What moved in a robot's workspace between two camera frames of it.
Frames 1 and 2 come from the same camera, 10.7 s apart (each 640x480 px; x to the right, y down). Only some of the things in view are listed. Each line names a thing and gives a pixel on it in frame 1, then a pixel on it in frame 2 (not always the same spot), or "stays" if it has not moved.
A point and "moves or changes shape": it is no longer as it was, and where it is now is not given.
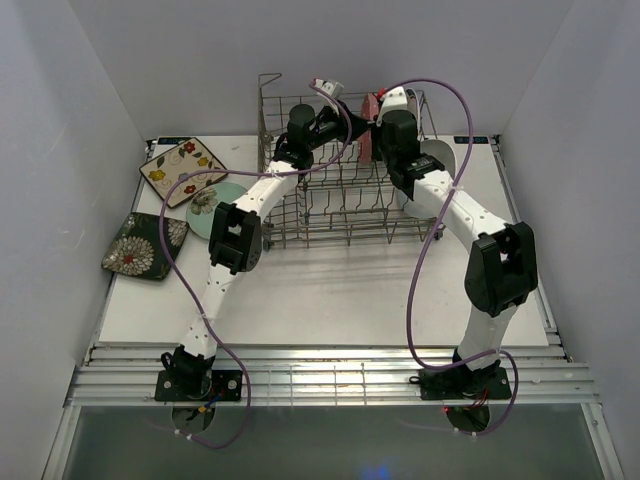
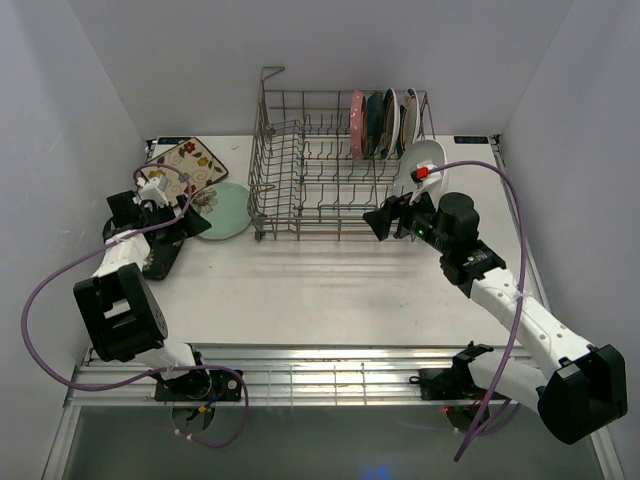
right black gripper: [376, 131] → [380, 220]
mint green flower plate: [202, 205] stays
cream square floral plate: [189, 157] stays
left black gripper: [338, 118] → [191, 224]
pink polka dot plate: [370, 109] moves or changes shape
